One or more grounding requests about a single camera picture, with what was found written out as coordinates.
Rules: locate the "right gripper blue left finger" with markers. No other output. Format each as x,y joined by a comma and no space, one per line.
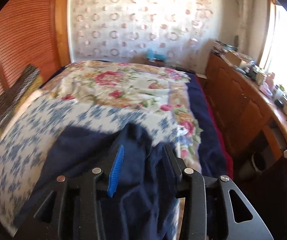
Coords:
115,171

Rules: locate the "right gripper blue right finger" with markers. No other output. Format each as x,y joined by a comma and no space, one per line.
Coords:
173,171

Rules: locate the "navy printed t-shirt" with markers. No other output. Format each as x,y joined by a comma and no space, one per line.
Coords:
70,198

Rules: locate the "blue floral white blanket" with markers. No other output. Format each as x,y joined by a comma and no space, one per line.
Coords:
24,149

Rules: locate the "navy blue bed sheet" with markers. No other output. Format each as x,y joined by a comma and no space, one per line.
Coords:
214,159

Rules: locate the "black circle pattern pillow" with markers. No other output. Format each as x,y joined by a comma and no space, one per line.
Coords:
12,98

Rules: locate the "floral pink quilt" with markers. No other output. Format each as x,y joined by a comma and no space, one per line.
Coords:
159,91

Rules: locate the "long wooden side cabinet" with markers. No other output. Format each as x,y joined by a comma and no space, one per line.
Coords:
241,110

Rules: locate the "blue toy on box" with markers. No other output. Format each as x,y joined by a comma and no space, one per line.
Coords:
152,56

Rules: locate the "pink figurine on cabinet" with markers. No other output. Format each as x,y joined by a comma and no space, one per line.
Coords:
267,86

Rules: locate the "cardboard box on cabinet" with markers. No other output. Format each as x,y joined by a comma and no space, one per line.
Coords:
235,58

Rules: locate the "white bottle green cap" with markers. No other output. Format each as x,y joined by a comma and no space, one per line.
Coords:
279,92

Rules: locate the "wooden slatted wardrobe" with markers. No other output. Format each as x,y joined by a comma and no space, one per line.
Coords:
32,32

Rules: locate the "circle pattern sheer curtain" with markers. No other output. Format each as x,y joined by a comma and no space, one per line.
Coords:
123,30

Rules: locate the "beige side window curtain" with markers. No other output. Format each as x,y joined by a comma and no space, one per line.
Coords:
245,15

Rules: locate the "window with wooden frame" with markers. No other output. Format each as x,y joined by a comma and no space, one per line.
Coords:
274,57

